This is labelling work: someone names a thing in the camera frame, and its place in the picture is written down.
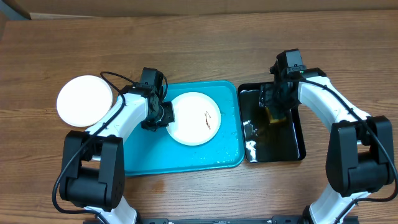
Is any yellow sponge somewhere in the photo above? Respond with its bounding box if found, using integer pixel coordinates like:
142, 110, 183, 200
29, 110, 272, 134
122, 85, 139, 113
266, 108, 287, 124

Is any white plate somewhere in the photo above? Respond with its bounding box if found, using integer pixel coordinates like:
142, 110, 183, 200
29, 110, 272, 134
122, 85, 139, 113
167, 92, 221, 146
56, 75, 113, 127

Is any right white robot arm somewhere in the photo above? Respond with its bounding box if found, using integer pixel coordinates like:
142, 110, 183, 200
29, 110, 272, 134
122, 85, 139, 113
259, 66, 397, 223

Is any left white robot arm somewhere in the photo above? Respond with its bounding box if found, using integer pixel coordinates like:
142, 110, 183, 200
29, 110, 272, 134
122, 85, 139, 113
52, 84, 174, 223

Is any black water tray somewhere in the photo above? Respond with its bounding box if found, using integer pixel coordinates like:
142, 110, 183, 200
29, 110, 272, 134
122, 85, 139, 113
238, 83, 307, 163

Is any brown food smear lower plate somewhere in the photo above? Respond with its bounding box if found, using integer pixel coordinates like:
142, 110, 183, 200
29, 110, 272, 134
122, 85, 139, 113
205, 111, 211, 130

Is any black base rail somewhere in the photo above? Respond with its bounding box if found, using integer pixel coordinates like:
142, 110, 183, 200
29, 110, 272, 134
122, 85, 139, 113
83, 215, 360, 224

